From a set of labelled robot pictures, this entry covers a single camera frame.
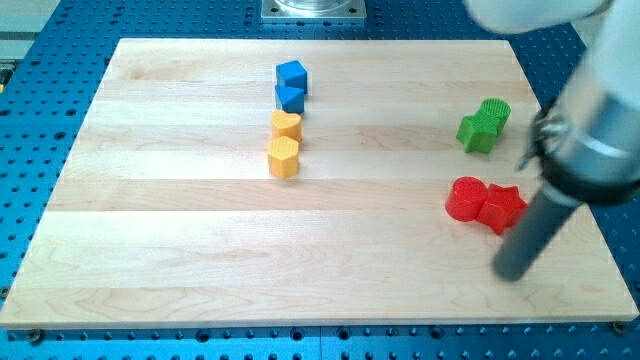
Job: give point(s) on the yellow heart block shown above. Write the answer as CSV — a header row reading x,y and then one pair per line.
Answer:
x,y
286,124

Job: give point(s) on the blue cube block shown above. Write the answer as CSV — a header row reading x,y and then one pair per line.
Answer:
x,y
292,74

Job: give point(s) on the red star block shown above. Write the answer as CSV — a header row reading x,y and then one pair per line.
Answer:
x,y
502,208

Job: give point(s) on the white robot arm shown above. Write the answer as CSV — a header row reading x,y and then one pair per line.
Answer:
x,y
587,140

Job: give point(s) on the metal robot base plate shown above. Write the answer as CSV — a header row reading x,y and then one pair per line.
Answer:
x,y
313,11

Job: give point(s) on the blue triangle block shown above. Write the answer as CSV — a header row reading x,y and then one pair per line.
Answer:
x,y
289,99

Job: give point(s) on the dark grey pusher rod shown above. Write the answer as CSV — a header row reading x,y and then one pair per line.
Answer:
x,y
546,214

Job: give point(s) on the red cylinder block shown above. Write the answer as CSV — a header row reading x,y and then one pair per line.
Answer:
x,y
466,198

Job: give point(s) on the green star block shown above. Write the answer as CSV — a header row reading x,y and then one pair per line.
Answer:
x,y
478,133

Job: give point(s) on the wooden board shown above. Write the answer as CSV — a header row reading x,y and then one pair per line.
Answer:
x,y
166,215

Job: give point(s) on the green cylinder block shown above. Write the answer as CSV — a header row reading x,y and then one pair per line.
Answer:
x,y
496,111

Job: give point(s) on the yellow hexagon block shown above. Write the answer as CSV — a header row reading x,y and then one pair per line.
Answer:
x,y
283,157

